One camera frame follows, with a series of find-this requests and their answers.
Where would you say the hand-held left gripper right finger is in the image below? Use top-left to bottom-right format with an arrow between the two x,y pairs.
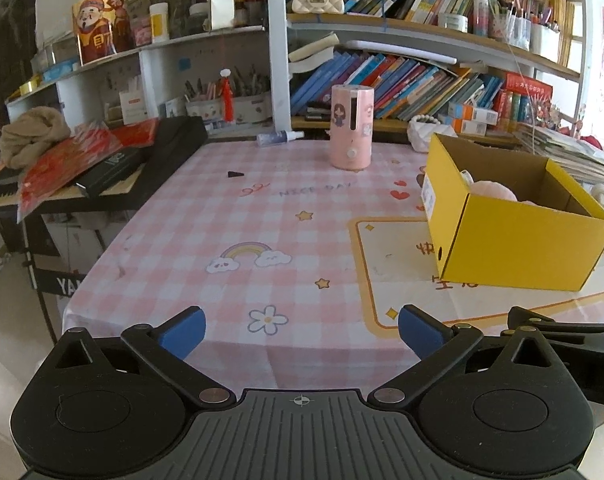
368,304 -> 568,408

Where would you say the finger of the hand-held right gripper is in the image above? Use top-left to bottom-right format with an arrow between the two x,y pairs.
500,306 -> 604,353

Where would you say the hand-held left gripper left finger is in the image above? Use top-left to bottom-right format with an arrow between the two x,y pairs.
36,305 -> 233,409

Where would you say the yellow cardboard box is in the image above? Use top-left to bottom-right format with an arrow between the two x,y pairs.
418,133 -> 604,292

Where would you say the pink plush pig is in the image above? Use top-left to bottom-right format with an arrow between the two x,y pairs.
459,170 -> 537,204

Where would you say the pink checkered tablecloth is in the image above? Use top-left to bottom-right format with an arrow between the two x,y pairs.
62,140 -> 604,381

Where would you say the black keyboard stand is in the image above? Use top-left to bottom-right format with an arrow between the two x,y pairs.
22,215 -> 108,311

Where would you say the stack of magazines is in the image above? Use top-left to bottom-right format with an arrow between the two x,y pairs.
514,122 -> 604,186

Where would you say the black flat box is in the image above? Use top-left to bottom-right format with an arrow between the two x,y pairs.
76,147 -> 143,198

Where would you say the black electronic keyboard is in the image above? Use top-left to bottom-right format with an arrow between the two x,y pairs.
0,116 -> 209,218

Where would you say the colourful figurine ornament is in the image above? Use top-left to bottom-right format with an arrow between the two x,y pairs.
534,100 -> 577,136

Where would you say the pink cylinder humidifier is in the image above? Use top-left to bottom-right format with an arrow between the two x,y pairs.
330,85 -> 375,171

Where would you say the red patterned paper bag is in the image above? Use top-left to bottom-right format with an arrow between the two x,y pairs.
17,120 -> 157,223

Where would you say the small clear spray bottle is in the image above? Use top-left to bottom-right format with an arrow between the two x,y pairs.
256,130 -> 305,147

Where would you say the white pen organiser box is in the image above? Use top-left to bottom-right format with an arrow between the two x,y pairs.
184,95 -> 273,126

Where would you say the white card box red stripe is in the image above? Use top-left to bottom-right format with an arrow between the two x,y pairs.
119,89 -> 148,125

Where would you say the red gift box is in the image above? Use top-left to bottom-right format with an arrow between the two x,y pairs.
499,72 -> 552,123

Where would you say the red tassel ornament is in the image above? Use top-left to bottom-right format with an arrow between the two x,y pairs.
219,67 -> 235,123

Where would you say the row of leaning books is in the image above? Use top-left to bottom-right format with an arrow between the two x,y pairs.
289,52 -> 505,121

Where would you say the beige knitted cloth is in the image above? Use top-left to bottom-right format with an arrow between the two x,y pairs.
0,107 -> 73,170

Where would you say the bunch of pens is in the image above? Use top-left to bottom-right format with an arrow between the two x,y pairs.
184,65 -> 271,101

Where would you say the white pen cup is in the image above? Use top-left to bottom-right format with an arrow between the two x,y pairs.
529,22 -> 562,61

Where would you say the white long tube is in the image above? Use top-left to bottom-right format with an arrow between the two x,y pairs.
347,40 -> 457,66

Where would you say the white wooden bookshelf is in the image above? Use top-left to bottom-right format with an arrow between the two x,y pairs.
4,0 -> 595,141

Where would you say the blue tissue packet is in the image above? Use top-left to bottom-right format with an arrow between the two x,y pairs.
42,57 -> 80,81

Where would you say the folded beige book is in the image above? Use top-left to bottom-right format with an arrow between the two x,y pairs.
288,31 -> 340,76

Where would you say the pink patterned box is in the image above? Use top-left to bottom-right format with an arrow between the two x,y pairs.
132,15 -> 153,46

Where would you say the white bottle yellow label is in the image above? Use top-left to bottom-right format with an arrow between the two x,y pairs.
149,2 -> 170,43

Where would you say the white round jar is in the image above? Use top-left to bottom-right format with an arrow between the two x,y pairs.
438,12 -> 468,33

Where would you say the fortune god paper lantern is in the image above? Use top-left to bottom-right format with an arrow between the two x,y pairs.
72,0 -> 133,66

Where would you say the tall glitter bottle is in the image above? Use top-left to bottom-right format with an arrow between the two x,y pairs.
473,0 -> 490,36

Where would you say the white paper gift bag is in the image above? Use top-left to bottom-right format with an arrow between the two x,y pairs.
209,0 -> 235,31

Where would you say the white faceted bag pearl handle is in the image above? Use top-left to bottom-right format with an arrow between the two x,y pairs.
408,114 -> 457,153

